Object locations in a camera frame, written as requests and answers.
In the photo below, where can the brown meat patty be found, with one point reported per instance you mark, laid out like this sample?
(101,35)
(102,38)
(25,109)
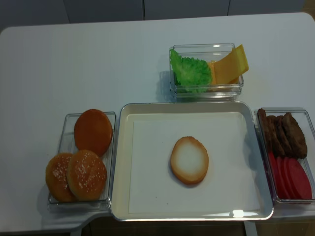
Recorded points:
(265,128)
(282,136)
(276,145)
(295,136)

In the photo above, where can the bottom bun on tray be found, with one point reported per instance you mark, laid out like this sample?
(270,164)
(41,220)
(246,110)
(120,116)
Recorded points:
(189,160)

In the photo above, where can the clear meat and tomato box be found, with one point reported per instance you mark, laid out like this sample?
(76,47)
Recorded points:
(285,208)

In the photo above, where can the middle red tomato slice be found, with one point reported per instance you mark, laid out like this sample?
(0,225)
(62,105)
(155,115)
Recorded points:
(287,190)

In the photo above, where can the rightmost brown meat patty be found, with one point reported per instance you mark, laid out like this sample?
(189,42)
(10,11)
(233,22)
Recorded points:
(295,136)

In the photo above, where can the white rectangular serving tray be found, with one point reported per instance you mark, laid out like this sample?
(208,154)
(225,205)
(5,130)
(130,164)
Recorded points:
(144,187)

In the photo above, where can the leftmost brown meat patty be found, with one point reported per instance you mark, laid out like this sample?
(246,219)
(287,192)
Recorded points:
(265,128)

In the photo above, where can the clear bun container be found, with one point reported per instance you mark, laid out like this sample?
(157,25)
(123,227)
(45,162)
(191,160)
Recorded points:
(67,144)

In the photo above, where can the left sesame bun top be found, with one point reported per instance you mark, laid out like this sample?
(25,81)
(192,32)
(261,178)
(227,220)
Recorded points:
(56,180)

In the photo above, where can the flat orange cheese slice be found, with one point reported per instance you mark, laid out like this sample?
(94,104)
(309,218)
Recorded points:
(216,78)

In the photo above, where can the red tomato slice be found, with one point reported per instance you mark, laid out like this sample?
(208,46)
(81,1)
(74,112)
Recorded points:
(287,190)
(298,179)
(279,184)

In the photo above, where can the clear lettuce and cheese box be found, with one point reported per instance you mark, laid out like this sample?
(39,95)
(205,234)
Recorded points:
(212,91)

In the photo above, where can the plain brown bun half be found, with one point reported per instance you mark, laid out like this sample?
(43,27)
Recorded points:
(93,131)

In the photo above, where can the rightmost red tomato slice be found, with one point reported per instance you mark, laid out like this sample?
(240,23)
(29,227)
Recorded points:
(298,179)

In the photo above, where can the sesame bun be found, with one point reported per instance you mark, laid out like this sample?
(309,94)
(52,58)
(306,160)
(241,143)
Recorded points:
(86,175)
(56,180)

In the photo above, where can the green lettuce leaf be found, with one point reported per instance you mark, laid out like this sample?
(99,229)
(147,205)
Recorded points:
(195,74)
(179,66)

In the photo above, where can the leftmost red tomato slice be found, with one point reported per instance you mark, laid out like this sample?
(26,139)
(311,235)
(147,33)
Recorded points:
(279,184)

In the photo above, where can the right sesame bun top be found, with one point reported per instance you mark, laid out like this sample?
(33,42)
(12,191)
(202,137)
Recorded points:
(86,175)

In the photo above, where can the upright yellow cheese slice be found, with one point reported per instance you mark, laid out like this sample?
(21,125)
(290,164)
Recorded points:
(231,66)

